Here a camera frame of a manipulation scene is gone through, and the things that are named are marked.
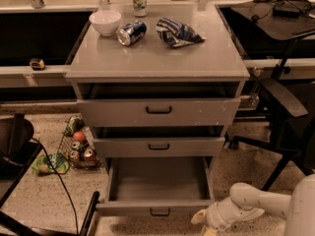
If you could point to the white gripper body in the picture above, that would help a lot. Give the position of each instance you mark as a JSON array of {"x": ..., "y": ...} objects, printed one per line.
[{"x": 214, "y": 214}]

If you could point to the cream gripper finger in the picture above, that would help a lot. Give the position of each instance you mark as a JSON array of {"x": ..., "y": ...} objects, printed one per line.
[
  {"x": 207, "y": 231},
  {"x": 199, "y": 217}
]

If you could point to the grey bottom drawer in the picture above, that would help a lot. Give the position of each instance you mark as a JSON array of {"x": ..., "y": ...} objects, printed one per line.
[{"x": 158, "y": 186}]

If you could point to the grey drawer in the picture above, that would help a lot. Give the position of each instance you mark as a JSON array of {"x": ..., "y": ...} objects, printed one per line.
[
  {"x": 158, "y": 186},
  {"x": 159, "y": 141},
  {"x": 155, "y": 104}
]

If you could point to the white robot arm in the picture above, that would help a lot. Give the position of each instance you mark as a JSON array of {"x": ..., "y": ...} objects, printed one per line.
[{"x": 246, "y": 202}]

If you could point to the grey middle drawer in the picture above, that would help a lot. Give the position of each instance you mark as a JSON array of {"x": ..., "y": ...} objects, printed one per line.
[{"x": 159, "y": 141}]

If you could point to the grey top drawer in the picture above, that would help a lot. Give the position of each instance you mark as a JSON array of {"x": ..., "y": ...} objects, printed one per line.
[{"x": 155, "y": 104}]

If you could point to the grey drawer cabinet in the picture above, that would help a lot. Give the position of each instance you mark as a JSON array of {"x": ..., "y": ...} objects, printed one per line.
[{"x": 216, "y": 61}]

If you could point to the red soda can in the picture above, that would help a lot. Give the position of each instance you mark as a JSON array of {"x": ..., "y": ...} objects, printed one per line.
[{"x": 89, "y": 155}]

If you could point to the black office chair right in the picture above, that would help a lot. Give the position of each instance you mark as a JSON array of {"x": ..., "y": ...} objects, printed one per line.
[{"x": 290, "y": 110}]

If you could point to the silver soda can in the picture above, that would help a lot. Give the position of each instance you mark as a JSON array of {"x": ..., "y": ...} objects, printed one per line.
[{"x": 74, "y": 156}]

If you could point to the orange fruit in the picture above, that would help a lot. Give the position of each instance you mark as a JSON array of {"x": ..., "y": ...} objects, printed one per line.
[{"x": 79, "y": 137}]

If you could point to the green chip bag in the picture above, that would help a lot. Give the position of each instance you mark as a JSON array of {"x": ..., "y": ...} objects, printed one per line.
[{"x": 74, "y": 124}]

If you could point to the blue white chip bag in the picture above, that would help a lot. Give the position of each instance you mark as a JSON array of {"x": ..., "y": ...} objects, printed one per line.
[{"x": 177, "y": 34}]

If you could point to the black chair left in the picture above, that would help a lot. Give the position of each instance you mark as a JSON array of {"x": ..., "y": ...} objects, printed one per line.
[{"x": 18, "y": 149}]

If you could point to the blue soda can lying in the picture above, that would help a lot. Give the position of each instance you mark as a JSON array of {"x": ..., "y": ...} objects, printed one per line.
[{"x": 132, "y": 32}]

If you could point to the black side table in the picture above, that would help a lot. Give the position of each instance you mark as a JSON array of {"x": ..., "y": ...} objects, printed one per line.
[{"x": 260, "y": 13}]

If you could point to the black power adapter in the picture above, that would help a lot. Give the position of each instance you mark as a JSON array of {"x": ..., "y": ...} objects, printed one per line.
[{"x": 285, "y": 9}]

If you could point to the white bowl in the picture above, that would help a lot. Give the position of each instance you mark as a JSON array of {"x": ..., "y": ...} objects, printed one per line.
[{"x": 105, "y": 22}]

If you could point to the yellow tape measure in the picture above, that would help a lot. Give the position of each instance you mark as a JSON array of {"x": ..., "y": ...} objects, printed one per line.
[{"x": 37, "y": 64}]

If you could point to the green white upright can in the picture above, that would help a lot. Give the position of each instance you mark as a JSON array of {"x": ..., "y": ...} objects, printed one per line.
[{"x": 140, "y": 8}]

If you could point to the wire basket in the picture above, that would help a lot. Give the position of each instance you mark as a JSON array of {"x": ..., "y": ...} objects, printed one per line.
[{"x": 67, "y": 144}]

